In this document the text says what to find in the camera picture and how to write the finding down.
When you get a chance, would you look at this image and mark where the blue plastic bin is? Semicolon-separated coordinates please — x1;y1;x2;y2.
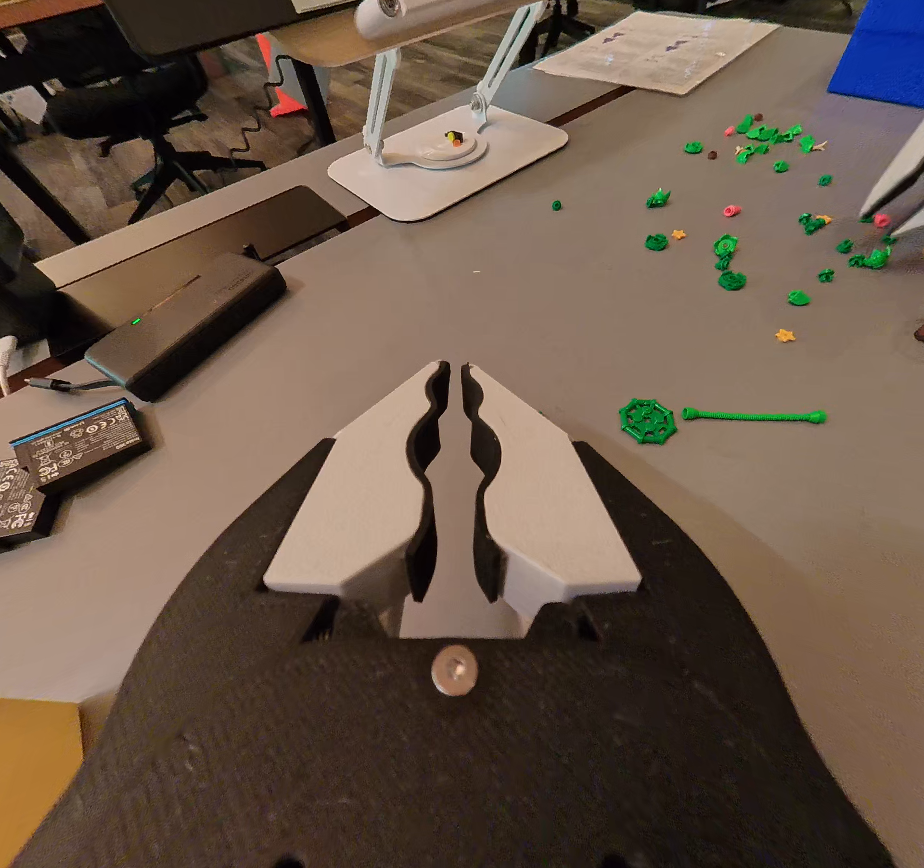
827;0;924;113

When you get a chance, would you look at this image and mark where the green stem rod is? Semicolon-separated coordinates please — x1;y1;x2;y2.
682;408;828;426

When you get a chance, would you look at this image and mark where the green web plate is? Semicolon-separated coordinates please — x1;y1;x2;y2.
618;397;680;446

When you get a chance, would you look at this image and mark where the pile of green leaf pieces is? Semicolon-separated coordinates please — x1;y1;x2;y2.
735;115;817;166

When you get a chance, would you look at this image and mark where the orange traffic cone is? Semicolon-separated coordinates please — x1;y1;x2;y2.
255;34;309;119

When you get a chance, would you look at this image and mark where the laminated instruction sheet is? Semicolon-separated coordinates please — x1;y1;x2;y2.
533;11;783;96

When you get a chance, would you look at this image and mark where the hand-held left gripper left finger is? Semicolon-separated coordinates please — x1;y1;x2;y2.
263;360;451;639

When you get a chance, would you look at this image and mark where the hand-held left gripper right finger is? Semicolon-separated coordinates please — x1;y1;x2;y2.
461;361;642;639

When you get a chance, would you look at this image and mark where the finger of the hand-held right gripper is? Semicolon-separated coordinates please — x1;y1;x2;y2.
858;128;924;224
885;186;924;240

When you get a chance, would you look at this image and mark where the white book stand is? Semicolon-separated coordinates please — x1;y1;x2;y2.
274;0;640;223

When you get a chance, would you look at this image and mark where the black usb cable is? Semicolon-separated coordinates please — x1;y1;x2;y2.
24;375;120;397

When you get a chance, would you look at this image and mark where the yellow plastic bin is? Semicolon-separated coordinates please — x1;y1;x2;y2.
0;698;85;868

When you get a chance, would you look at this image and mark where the black camera battery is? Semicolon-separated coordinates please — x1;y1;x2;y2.
9;399;153;498
0;455;63;546

